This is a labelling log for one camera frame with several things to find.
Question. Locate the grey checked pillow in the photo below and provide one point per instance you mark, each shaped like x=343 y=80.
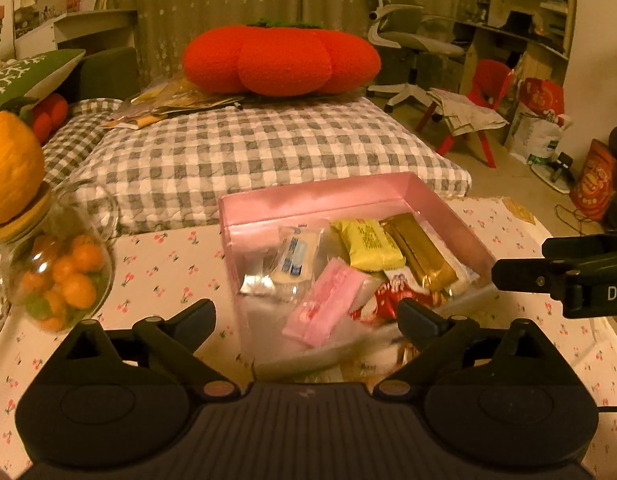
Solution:
x=268 y=150

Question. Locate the red gift bag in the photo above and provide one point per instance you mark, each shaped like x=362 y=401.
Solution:
x=538 y=95

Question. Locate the glass jar of kumquats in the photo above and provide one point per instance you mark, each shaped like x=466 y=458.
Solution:
x=68 y=270

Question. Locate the red tomato plush cushion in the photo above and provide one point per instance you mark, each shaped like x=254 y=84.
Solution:
x=278 y=60

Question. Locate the small red plush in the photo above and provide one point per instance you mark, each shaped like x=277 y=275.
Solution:
x=51 y=112

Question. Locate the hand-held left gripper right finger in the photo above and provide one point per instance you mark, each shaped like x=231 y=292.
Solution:
x=413 y=317

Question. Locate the white shelf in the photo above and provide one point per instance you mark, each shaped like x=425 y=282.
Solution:
x=88 y=25

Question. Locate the large orange fruit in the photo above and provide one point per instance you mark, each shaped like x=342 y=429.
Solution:
x=11 y=170

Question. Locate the green snowflake pillow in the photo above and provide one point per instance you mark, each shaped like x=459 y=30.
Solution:
x=23 y=80

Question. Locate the yellow snack packet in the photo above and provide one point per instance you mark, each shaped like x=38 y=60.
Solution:
x=371 y=242

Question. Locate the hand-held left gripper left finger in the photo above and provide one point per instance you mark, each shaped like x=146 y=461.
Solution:
x=201 y=321

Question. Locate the cherry print sheet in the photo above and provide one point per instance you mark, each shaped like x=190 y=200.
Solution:
x=158 y=280

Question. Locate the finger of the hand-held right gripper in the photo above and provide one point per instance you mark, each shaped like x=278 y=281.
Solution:
x=528 y=275
x=583 y=247

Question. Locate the pink cardboard box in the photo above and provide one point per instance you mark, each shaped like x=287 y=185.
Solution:
x=308 y=200

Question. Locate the clear packet with blue label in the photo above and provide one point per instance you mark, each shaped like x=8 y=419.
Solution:
x=293 y=255

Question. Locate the orange-red printed bag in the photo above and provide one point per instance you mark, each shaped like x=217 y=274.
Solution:
x=593 y=180

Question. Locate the red candy wrapper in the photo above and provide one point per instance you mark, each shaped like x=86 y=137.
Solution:
x=388 y=300

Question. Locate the wooden desk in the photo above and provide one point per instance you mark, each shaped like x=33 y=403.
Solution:
x=518 y=45

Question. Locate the folded newspaper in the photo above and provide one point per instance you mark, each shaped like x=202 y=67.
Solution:
x=468 y=112

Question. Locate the gold brown snack packet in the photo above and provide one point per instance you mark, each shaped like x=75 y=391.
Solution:
x=418 y=250

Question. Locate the grey office chair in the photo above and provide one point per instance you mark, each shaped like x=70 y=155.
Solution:
x=408 y=35

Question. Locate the red plastic chair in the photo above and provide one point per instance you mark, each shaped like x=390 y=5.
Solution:
x=488 y=80

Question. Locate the pink snack packet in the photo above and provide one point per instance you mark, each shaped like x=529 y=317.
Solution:
x=323 y=305

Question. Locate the yellow papers pile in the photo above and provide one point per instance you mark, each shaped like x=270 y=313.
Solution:
x=173 y=102

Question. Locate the white sack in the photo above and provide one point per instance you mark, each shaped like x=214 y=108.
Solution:
x=533 y=135

